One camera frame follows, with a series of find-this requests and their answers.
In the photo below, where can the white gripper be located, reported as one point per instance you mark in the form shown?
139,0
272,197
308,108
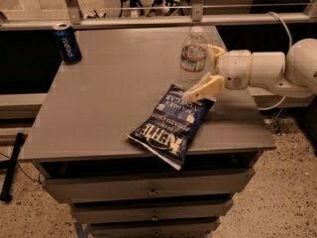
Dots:
235,68

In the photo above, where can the clear plastic water bottle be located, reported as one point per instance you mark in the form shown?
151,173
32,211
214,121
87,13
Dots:
193,57

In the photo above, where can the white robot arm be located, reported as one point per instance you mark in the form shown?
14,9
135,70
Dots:
292,75

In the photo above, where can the blue Kettle chip bag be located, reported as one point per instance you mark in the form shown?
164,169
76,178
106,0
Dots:
172,126

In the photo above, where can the top grey drawer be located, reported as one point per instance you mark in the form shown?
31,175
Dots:
80,190

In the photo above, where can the grey drawer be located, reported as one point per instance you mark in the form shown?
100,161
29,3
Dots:
152,211
80,190
154,229

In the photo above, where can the blue Pepsi can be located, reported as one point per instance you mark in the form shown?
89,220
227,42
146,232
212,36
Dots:
65,39

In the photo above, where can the grey drawer cabinet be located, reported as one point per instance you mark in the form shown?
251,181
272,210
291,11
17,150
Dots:
83,127

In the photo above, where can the bottom grey drawer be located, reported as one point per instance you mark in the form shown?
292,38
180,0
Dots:
154,229

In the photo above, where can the middle grey drawer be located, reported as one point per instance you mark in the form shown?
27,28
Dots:
152,211

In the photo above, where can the black stand leg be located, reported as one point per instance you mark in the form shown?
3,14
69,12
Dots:
9,166

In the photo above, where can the metal railing frame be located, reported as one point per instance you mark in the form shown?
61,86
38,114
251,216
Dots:
100,14

